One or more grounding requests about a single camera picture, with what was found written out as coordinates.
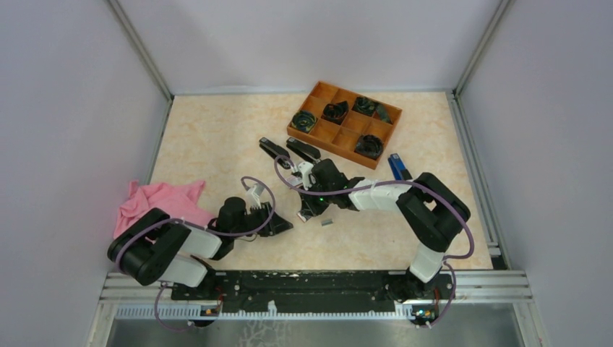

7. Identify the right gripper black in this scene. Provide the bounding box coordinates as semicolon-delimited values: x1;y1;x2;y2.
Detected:
298;178;335;217

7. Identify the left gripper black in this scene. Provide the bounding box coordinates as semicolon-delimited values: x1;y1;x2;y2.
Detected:
231;200;293;239

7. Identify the black stapler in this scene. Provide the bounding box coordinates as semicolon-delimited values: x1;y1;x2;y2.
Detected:
286;137;321;163
259;137;292;170

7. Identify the blue stapler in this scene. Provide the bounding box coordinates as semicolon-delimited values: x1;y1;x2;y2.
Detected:
387;153;413;181

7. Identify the tray of staple strips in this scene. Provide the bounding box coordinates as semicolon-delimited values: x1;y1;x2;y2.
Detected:
296;213;310;223

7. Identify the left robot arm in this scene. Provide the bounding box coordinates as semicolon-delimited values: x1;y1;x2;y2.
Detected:
107;197;293;299

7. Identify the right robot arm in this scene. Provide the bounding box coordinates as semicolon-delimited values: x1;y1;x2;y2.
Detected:
292;159;471;298

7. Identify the red white staple box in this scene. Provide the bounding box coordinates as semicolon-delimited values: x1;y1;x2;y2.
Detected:
286;175;302;187

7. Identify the pink cloth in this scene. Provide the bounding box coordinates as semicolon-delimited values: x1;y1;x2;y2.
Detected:
113;180;215;239

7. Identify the black coiled item lower right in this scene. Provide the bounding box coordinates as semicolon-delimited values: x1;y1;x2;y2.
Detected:
354;134;384;160

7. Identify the black coiled item blue-green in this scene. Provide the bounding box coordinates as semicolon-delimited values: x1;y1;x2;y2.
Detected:
290;110;317;134

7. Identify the orange compartment tray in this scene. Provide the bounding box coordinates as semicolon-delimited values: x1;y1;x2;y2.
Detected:
286;81;403;169

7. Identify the black coiled item centre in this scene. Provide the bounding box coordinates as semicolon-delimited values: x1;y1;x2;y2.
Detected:
322;101;349;125

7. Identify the black coiled item upper right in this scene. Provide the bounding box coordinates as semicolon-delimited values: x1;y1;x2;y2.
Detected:
352;96;379;116

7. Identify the dark green flat item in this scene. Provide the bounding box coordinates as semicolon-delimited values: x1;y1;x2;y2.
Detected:
376;104;393;124

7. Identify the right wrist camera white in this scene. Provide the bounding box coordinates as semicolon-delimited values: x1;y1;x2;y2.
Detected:
295;161;314;190

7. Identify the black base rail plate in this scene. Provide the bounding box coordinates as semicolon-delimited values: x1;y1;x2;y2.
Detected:
171;270;453;314

